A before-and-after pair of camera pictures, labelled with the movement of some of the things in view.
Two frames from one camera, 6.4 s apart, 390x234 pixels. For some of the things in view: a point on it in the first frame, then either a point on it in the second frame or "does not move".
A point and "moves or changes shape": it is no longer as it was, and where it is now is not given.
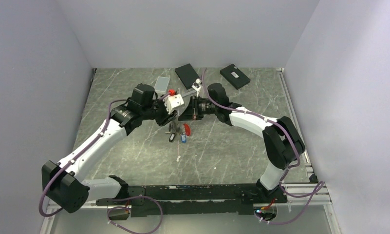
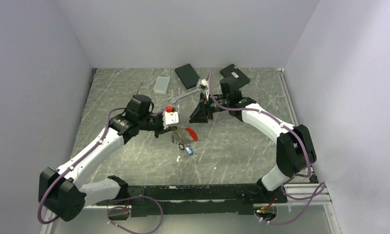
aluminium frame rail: [317, 193] does not move
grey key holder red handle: [185, 129] moves or changes shape
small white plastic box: [161, 85] does not move
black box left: [187, 74] does not move
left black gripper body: [156, 111] → [151, 122]
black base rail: [209, 199] does not move
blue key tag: [183, 138] → [189, 150]
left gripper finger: [171, 116] → [171, 128]
